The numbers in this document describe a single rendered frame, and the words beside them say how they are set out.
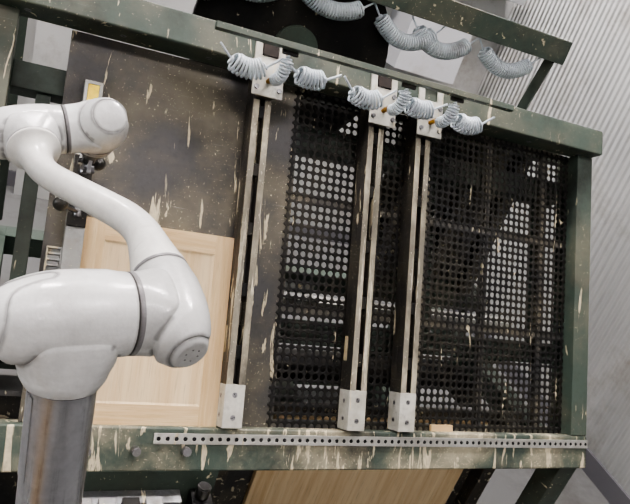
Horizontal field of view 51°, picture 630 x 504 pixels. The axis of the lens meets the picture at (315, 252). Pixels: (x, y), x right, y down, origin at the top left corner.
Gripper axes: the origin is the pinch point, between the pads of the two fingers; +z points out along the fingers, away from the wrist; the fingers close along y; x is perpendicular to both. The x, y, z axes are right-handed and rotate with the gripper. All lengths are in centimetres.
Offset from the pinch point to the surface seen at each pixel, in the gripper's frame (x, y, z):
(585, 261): 191, 2, 11
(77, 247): 1.9, 21.6, 12.6
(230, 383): 48, 56, 9
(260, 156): 51, -13, 9
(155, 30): 14.7, -42.7, 6.6
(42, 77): -12.8, -26.2, 20.1
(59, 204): -4.7, 12.6, 0.8
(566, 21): 321, -200, 154
